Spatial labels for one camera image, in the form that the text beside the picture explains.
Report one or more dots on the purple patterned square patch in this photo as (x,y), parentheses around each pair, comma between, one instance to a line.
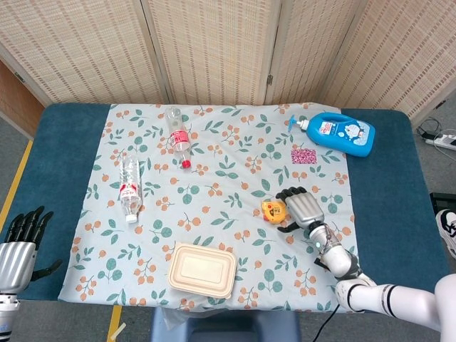
(304,156)

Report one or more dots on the brown wooden panel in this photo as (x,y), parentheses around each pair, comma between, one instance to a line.
(14,103)

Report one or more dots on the white power strip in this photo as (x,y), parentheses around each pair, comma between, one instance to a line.
(445,142)

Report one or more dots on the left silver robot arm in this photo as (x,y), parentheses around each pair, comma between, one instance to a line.
(7,313)

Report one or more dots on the blue pump lotion bottle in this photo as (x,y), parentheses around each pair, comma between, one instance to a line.
(342,133)

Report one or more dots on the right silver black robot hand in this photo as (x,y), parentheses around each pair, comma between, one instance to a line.
(304,208)

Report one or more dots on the beige lidded food container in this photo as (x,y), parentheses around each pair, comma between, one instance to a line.
(201,270)

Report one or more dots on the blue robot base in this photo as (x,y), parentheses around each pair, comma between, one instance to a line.
(228,324)

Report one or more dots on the yellow tape measure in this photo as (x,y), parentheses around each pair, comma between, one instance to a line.
(274,212)

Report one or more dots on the clear bottle white cap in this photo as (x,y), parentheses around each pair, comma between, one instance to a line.
(130,189)

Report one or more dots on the woven folding screen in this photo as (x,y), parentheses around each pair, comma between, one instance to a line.
(213,46)

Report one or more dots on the clear bottle red cap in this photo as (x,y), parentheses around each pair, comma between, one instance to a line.
(179,140)

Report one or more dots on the metal screen hinge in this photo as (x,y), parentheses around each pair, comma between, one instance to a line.
(270,80)
(19,77)

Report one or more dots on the floral fruit print tablecloth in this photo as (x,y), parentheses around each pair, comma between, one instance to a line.
(213,199)

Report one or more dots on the white black sneaker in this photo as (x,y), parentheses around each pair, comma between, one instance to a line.
(447,228)

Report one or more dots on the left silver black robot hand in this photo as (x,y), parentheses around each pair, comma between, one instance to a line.
(16,260)

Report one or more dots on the teal table cover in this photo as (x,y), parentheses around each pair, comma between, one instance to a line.
(384,178)

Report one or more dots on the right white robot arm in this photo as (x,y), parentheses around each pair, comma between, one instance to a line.
(342,260)

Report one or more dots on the black box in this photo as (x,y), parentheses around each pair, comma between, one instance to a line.
(443,203)

